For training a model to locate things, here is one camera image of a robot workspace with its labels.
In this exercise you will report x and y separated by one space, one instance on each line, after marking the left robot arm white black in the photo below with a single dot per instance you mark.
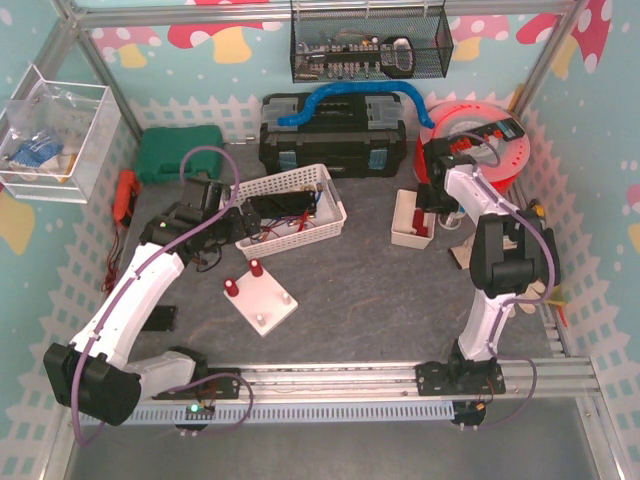
167 246

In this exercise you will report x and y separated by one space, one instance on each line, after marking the black wire mesh basket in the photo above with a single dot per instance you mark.
367 40

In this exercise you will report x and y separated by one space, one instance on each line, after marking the orange multimeter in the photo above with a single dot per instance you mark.
126 195

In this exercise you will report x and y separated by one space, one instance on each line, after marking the red spring in box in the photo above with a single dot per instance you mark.
421 223

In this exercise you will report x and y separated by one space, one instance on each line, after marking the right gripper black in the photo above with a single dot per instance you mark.
427 198

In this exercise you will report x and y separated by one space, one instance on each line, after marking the red multimeter probe leads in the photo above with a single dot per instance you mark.
112 262

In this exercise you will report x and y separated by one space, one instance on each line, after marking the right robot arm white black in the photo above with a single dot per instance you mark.
513 256

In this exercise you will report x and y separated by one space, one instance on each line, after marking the large red spring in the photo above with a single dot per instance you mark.
256 268
231 288

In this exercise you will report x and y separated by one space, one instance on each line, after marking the blue white glove in box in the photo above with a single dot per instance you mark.
41 152

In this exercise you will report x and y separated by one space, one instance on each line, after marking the black bracket on floor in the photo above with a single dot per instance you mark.
161 319

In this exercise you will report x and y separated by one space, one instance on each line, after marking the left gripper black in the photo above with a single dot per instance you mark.
250 220

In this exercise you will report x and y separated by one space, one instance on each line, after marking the white work glove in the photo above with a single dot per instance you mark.
462 257

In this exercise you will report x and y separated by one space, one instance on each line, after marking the black toolbox with blue latches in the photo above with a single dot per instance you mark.
353 135

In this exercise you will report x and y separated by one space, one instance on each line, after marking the black battery holder in basket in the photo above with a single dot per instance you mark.
288 204

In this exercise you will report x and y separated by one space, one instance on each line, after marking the white peg base plate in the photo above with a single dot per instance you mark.
263 302

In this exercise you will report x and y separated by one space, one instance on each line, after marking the white small parts box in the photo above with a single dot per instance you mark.
401 229

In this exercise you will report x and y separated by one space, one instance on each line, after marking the grey slotted cable duct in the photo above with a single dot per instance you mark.
271 413

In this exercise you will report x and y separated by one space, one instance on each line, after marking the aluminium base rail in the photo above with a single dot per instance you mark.
325 380

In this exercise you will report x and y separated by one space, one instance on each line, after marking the green plastic tool case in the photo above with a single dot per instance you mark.
162 149

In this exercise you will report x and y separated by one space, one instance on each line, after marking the red filament spool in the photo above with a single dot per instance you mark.
488 133

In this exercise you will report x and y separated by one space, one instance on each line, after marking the white plastic perforated basket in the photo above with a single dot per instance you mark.
281 234

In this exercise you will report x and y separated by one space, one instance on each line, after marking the clear acrylic wall box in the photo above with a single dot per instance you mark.
85 117

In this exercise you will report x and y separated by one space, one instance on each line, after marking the yellow black screwdriver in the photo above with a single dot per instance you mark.
535 206

